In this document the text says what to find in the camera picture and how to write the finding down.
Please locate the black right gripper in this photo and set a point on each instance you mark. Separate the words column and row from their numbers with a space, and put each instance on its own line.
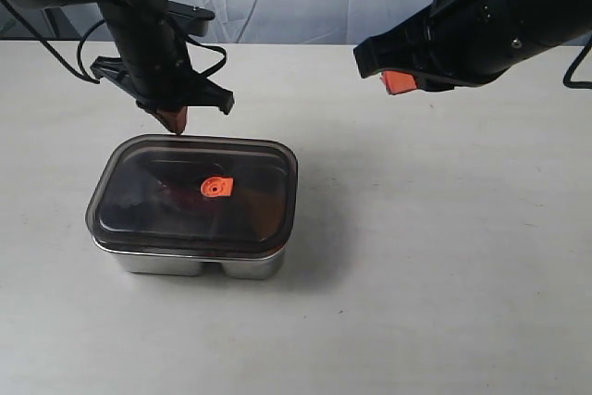
column 448, row 44

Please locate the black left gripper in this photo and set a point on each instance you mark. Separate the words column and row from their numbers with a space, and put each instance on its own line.
column 154, row 66

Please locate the dark transparent lunch box lid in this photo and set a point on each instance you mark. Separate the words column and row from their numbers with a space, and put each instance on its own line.
column 194, row 191

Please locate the red toy sausage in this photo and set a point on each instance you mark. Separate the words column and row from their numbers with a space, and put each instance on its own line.
column 183, row 198

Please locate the yellow toy cheese wedge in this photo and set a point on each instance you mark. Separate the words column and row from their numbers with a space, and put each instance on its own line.
column 260, row 199

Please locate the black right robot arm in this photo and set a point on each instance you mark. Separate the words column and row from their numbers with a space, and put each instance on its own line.
column 550, row 23

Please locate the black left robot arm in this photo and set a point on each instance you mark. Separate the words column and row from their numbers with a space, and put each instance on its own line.
column 80, row 71

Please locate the steel two-compartment lunch box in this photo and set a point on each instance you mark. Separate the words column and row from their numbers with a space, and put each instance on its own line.
column 185, row 265

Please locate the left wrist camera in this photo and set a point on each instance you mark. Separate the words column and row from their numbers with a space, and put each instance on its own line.
column 193, row 20

